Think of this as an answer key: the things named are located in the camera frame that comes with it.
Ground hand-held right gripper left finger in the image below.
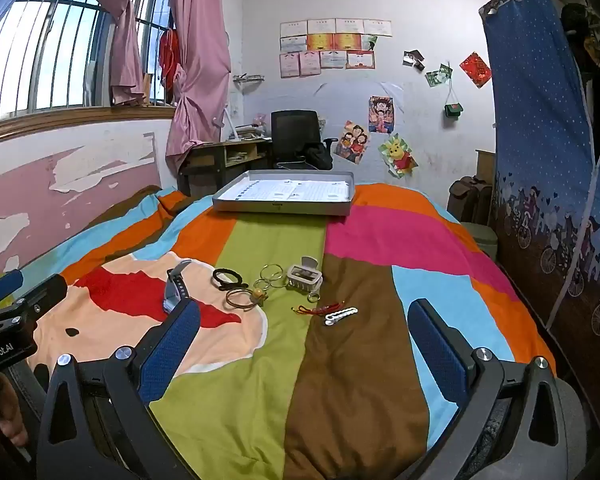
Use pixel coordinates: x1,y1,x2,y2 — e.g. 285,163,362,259
37,301,202,480

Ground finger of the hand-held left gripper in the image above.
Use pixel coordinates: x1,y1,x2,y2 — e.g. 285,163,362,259
11,274,70,322
0,269,25,308

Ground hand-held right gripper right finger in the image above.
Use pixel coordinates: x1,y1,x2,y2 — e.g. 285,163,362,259
407,298,568,480

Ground white hair clip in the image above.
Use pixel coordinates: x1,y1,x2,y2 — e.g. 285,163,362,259
324,306,359,327

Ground red string bracelet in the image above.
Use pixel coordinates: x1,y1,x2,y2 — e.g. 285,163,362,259
293,301,342,318

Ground silver rectangular buckle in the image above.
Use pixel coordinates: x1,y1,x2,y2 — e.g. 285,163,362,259
286,256,323,295

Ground grey shallow tray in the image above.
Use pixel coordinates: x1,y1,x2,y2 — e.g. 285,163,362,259
212,170,356,218

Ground person's left hand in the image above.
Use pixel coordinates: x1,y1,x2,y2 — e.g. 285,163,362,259
0,375,29,448

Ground green bin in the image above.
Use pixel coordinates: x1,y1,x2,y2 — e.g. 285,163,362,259
459,222,499,262

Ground colourful patchwork blanket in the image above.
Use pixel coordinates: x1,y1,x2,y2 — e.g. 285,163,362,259
0,182,556,480

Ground brown backpack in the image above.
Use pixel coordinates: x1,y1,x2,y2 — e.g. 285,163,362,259
447,175,494,226

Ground wooden window sill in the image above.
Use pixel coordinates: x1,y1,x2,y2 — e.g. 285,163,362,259
0,105,177,147

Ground cardboard box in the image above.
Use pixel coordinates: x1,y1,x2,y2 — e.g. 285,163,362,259
475,149,497,182

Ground yellow bear poster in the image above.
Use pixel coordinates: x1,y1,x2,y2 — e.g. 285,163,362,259
378,133,419,179

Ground white grid paper sheet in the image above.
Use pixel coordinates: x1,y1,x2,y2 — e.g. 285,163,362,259
229,178,352,202

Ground wooden desk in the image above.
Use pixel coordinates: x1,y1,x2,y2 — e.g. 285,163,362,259
177,136,274,199

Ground blue fabric wardrobe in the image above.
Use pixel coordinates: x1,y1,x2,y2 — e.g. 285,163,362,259
479,0,600,396

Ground cartoon family poster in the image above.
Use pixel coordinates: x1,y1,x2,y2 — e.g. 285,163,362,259
333,120,371,165

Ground black bag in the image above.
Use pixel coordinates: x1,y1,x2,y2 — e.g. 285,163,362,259
302,141,335,171

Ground barred window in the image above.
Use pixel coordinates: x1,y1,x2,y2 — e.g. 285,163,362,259
0,0,177,126

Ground stack of books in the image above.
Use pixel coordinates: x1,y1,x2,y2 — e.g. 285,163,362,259
235,122,272,140

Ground white desk lamp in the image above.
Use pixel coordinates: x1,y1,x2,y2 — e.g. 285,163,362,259
213,102,241,142

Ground small green hanging bag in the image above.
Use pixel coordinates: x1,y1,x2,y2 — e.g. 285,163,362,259
443,62,464,121

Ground anime boy poster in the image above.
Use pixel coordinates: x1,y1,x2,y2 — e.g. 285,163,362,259
368,95,395,135

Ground black office chair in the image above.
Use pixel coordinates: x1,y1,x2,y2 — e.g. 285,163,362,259
270,110,336,172

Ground short pink curtain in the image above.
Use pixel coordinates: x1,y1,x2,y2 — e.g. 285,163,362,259
82,0,149,107

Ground red hanging ornament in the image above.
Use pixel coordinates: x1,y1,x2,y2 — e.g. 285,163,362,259
158,29,181,89

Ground long pink curtain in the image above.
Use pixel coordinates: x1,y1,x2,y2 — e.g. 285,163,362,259
166,0,232,171

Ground red paper card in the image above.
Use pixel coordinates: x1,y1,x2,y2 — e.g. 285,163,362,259
459,52,492,89

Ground green wall photos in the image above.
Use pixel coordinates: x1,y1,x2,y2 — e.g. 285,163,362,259
425,64,454,88

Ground group of wall certificates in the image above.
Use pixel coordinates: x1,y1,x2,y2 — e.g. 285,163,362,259
279,18,394,79

